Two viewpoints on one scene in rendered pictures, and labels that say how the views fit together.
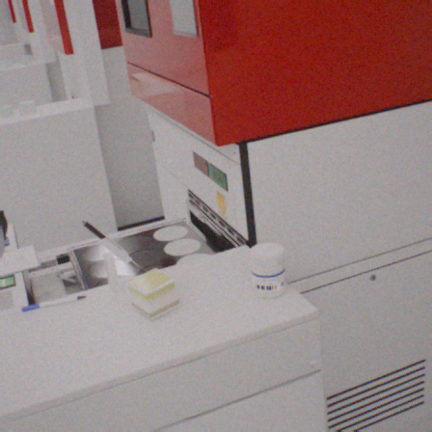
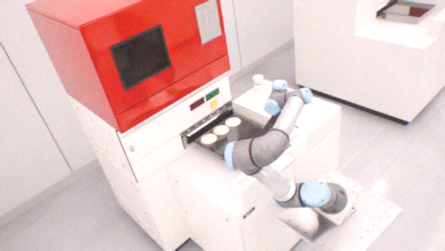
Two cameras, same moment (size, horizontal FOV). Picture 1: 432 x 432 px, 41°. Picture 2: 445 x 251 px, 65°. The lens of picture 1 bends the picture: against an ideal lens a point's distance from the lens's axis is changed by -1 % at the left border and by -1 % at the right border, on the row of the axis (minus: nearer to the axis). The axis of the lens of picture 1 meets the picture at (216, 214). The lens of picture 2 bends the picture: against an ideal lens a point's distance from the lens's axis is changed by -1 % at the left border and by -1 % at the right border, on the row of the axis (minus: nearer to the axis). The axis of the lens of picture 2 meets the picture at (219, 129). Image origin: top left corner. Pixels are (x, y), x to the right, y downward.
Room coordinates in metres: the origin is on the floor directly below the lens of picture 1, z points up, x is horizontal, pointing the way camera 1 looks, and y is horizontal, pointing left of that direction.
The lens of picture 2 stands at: (2.03, 1.85, 2.27)
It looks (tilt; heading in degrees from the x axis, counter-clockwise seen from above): 37 degrees down; 253
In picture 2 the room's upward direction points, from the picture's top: 11 degrees counter-clockwise
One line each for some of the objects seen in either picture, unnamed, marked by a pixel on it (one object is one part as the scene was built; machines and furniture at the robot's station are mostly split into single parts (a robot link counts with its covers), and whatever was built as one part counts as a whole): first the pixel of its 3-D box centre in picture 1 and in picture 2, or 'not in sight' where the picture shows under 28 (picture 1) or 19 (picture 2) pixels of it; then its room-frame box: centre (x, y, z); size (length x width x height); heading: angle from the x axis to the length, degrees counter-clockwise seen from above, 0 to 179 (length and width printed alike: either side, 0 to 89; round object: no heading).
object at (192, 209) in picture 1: (214, 237); (209, 126); (1.52, 0.01, 0.89); 0.44 x 0.02 x 0.10; 19
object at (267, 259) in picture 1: (268, 270); (258, 83); (1.07, -0.09, 1.01); 0.07 x 0.07 x 0.10
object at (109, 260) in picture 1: (117, 260); not in sight; (1.17, 0.23, 1.03); 0.06 x 0.04 x 0.13; 109
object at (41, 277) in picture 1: (44, 276); not in sight; (1.40, 0.48, 0.89); 0.08 x 0.03 x 0.03; 109
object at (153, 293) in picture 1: (153, 294); not in sight; (1.06, 0.15, 1.00); 0.07 x 0.07 x 0.07; 37
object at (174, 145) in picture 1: (193, 177); (183, 123); (1.69, 0.06, 1.02); 0.82 x 0.03 x 0.40; 19
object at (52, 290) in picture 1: (50, 298); not in sight; (1.33, 0.45, 0.87); 0.36 x 0.08 x 0.03; 19
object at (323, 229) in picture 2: not in sight; (334, 218); (1.23, 0.95, 0.75); 0.45 x 0.44 x 0.13; 105
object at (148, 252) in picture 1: (145, 257); (233, 136); (1.43, 0.21, 0.90); 0.34 x 0.34 x 0.01; 19
